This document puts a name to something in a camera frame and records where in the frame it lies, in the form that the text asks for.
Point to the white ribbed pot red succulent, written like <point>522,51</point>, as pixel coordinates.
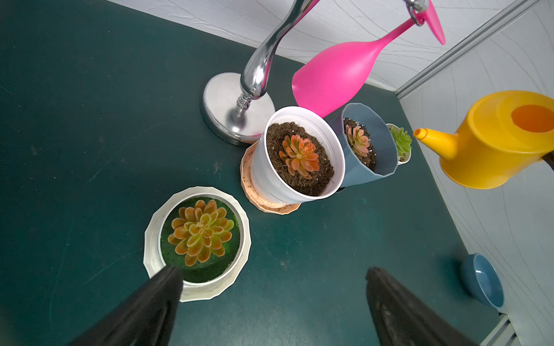
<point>298,158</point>

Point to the grey-blue pot pink succulent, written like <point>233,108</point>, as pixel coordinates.
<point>368,146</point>

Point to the white faceted saucer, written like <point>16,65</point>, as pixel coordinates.
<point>154,262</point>

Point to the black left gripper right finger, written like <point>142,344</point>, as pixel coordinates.
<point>401,318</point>

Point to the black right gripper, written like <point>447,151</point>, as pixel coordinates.
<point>549,159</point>

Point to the small white pot green succulent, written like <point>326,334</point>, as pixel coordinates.
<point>403,143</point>

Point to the terracotta speckled saucer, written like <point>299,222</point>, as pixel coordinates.
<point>251,193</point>

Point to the white pot yellow-orange succulent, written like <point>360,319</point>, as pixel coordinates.
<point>201,236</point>

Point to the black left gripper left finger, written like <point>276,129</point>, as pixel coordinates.
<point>147,317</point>

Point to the blue ceramic bowl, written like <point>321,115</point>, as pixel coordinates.
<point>481,281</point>

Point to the yellow watering can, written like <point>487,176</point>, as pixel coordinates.
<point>501,135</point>

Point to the chrome glass holder stand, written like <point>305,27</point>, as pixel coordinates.
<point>236,106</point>

